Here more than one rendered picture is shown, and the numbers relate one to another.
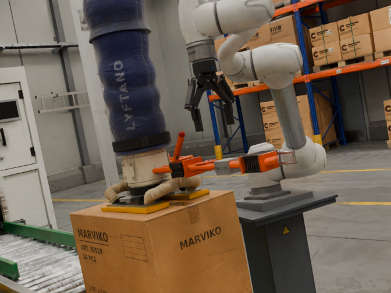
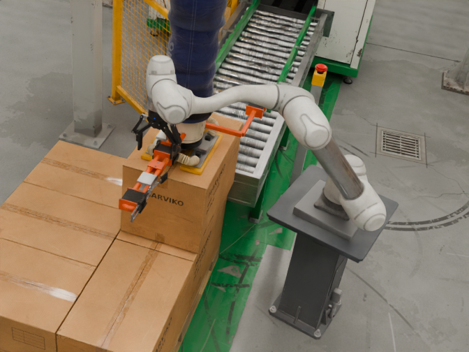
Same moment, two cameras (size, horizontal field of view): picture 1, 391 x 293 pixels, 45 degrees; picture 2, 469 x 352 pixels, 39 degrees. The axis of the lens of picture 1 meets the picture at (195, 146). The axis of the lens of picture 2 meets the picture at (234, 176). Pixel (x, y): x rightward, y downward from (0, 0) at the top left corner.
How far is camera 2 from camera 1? 245 cm
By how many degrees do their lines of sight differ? 57
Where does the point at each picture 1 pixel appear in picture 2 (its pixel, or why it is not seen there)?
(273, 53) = (292, 119)
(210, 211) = (177, 189)
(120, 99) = not seen: hidden behind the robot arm
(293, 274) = (310, 272)
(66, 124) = not seen: outside the picture
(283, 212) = (296, 229)
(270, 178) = (331, 195)
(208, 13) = (149, 86)
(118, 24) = (176, 18)
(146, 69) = (188, 62)
